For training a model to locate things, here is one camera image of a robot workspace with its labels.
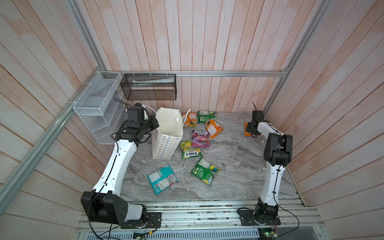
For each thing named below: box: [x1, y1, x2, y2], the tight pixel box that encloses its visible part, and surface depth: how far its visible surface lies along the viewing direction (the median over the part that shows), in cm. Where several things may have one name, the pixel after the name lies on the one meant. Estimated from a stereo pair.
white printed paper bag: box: [152, 107, 191, 160], surface depth 86 cm
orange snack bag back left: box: [181, 112, 197, 128], surface depth 116 cm
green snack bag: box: [197, 110, 218, 124], surface depth 120 cm
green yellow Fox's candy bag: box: [180, 140, 203, 159], surface depth 99 cm
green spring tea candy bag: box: [189, 157, 221, 186], surface depth 89 cm
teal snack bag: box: [147, 164, 179, 195], surface depth 87 cm
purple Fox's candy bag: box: [191, 129, 210, 148], surface depth 104 cm
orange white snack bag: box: [205, 119, 224, 139], surface depth 109 cm
